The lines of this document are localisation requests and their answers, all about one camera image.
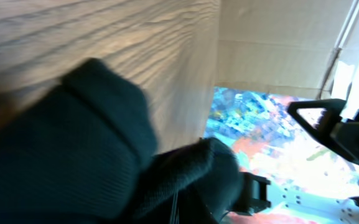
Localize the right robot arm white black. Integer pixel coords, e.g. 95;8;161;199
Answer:
231;99;359;223

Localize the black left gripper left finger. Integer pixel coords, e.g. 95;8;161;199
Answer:
168;192;180;224

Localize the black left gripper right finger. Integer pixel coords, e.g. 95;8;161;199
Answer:
180;187;218;224

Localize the black t-shirt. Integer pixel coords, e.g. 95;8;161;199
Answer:
0;58;243;223

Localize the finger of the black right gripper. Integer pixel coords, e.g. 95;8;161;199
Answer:
287;99;359;165

